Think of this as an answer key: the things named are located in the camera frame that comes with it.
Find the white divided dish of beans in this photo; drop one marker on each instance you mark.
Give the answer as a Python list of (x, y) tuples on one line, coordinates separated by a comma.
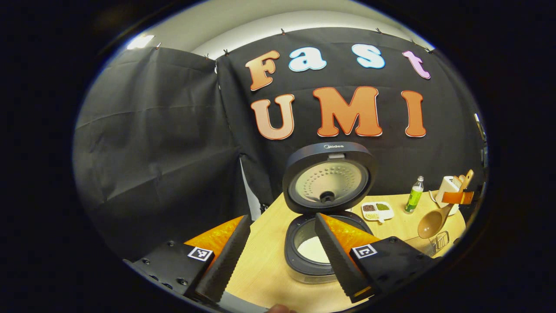
[(377, 211)]

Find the clear rice container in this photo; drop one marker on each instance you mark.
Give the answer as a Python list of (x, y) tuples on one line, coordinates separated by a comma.
[(412, 244)]

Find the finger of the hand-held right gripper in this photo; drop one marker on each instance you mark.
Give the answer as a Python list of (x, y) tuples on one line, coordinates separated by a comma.
[(458, 197)]

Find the toast bread slice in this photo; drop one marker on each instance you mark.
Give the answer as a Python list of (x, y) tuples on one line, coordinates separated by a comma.
[(458, 180)]

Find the bright ceiling light panel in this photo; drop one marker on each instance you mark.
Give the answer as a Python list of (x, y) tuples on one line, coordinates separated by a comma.
[(140, 41)]

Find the wooden spoon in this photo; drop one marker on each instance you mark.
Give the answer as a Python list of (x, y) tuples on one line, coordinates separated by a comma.
[(430, 224)]

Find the white toaster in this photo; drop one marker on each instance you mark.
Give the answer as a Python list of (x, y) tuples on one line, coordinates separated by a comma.
[(446, 186)]

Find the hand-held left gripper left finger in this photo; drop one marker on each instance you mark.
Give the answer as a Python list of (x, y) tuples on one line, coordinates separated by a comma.
[(228, 256)]

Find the dark grey rice cooker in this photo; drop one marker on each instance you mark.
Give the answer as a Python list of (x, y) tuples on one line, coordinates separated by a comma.
[(328, 182)]

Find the black backdrop cloth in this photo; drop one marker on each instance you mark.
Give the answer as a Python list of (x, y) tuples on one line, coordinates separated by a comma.
[(165, 152)]

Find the green label drink bottle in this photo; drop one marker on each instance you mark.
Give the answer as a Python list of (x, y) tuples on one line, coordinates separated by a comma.
[(413, 198)]

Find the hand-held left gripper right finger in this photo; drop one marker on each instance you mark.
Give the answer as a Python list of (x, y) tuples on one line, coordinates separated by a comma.
[(334, 256)]

